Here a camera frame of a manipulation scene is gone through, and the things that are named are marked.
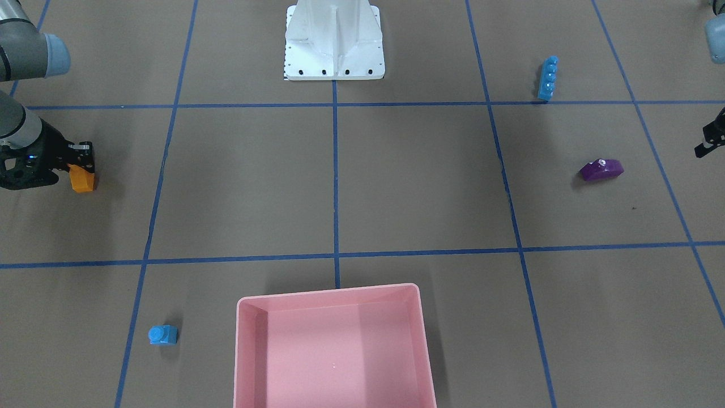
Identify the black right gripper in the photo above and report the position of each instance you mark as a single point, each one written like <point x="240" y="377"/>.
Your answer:
<point x="52" y="148"/>

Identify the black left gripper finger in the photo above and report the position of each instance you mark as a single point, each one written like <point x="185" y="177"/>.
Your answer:
<point x="713" y="136"/>

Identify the orange sloped toy block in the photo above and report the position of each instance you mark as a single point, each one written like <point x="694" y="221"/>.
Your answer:
<point x="81" y="180"/>

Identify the purple sloped toy block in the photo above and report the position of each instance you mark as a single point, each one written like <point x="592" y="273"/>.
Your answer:
<point x="601" y="169"/>

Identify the long blue toy block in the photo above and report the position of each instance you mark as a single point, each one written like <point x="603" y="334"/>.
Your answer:
<point x="547" y="78"/>

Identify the small blue toy block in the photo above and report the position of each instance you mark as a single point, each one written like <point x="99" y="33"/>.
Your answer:
<point x="163" y="335"/>

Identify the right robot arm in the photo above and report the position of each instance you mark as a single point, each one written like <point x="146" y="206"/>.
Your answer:
<point x="26" y="53"/>

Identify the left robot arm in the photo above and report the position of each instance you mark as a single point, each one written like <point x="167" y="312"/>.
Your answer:
<point x="714" y="33"/>

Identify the pink plastic box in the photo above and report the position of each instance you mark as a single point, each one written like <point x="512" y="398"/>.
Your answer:
<point x="349" y="347"/>

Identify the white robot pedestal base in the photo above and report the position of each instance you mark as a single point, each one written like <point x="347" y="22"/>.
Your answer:
<point x="333" y="40"/>

